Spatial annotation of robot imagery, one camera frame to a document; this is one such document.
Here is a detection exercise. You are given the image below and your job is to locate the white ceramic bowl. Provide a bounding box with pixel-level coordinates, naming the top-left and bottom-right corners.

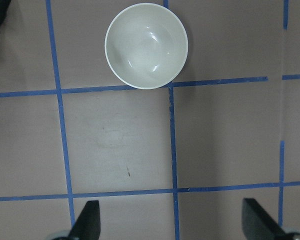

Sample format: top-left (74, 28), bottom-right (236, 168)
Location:
top-left (104, 3), bottom-right (189, 90)

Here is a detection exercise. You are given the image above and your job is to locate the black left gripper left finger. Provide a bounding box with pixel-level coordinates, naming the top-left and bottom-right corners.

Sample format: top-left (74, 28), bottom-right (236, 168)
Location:
top-left (67, 200), bottom-right (101, 240)

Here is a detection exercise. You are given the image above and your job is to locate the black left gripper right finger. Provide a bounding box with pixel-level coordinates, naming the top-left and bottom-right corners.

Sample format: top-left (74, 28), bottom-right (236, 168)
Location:
top-left (241, 198), bottom-right (294, 240)

